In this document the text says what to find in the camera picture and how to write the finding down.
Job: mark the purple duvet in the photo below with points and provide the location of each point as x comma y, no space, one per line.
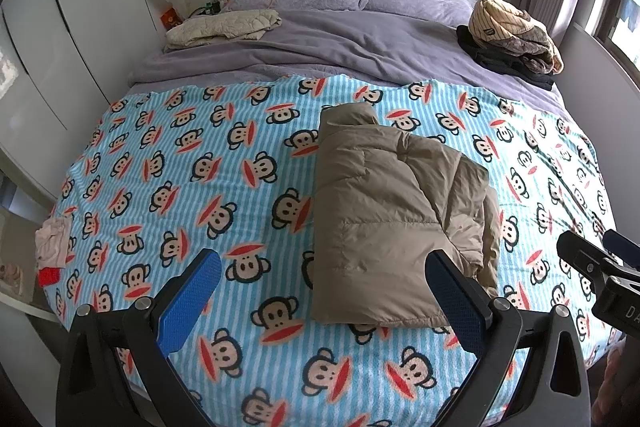
340,42

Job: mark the blue monkey print blanket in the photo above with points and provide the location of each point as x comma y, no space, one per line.
175,167

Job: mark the cream quilted jacket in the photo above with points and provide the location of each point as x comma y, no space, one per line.
220,29

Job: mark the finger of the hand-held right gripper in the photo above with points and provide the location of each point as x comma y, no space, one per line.
622,247
580,252

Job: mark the red packet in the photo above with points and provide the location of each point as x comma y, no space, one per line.
171,18

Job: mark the pink shoes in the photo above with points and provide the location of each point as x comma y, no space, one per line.
11,277

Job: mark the small red cloth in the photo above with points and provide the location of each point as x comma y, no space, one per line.
49,276

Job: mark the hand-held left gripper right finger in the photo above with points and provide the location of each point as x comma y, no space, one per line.
457,302

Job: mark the window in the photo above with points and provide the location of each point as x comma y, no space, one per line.
617,7

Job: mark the striped beige garment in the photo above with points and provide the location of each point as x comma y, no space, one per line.
492,19

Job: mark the brown patterned garment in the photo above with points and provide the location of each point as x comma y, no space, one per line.
537,47

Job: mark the white wardrobe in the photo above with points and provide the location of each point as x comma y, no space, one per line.
75,17

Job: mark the pink cloth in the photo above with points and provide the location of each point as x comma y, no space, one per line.
52,242

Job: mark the beige puffer jacket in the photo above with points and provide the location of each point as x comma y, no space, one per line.
390,217

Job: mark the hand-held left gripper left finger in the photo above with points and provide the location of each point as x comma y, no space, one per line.
187,297

